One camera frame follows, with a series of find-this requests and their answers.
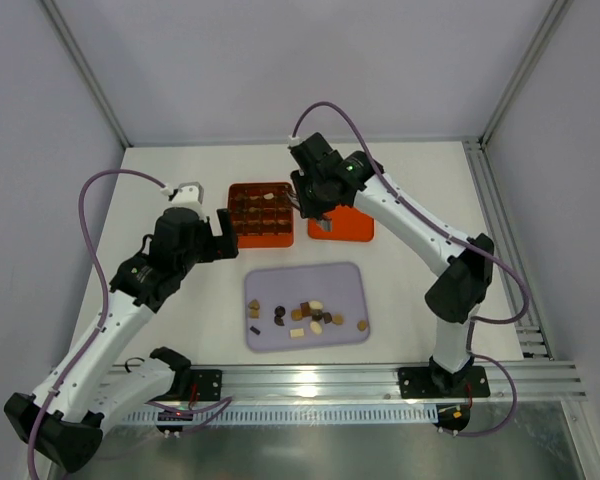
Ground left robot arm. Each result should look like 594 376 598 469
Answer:
4 207 238 473

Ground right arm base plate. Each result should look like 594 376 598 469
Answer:
397 365 491 399

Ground orange chocolate tin box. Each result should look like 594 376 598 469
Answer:
227 182 294 250

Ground right side aluminium rail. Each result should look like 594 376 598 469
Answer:
462 138 554 361

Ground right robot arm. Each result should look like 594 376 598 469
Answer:
288 133 494 395

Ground brown rectangular chocolate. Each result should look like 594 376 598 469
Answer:
300 302 311 317

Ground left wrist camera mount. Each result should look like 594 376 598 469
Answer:
160 182 206 218

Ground lavender plastic tray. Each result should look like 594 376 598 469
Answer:
244 262 371 353

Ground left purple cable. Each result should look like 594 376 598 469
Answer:
26 169 234 480

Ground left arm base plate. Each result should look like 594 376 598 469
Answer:
176 369 223 403

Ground metal serving tongs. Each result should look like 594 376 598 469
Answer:
286 191 332 232

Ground aluminium frame rail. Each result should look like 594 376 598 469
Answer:
104 360 588 402

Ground slotted cable duct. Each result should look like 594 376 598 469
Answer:
120 403 438 428

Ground dark round foil chocolate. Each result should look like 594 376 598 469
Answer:
274 306 286 318

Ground orange tin lid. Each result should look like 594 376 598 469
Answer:
307 206 375 243

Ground white swirl chocolate lower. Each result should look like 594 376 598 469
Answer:
309 321 323 335

